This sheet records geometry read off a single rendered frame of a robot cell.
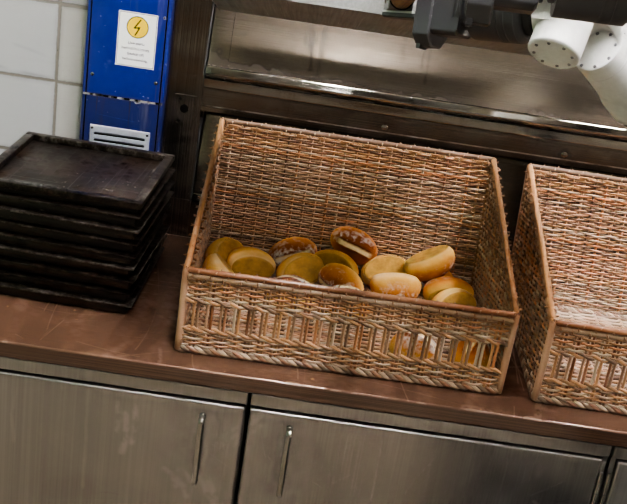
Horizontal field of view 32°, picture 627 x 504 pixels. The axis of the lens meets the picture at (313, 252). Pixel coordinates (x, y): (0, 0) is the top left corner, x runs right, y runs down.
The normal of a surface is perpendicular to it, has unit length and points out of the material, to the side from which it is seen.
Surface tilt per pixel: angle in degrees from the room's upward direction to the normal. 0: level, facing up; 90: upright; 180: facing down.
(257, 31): 70
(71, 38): 90
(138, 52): 90
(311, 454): 90
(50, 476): 90
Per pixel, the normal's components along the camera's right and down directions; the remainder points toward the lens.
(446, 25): -0.56, 0.04
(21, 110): -0.04, 0.38
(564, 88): 0.01, 0.04
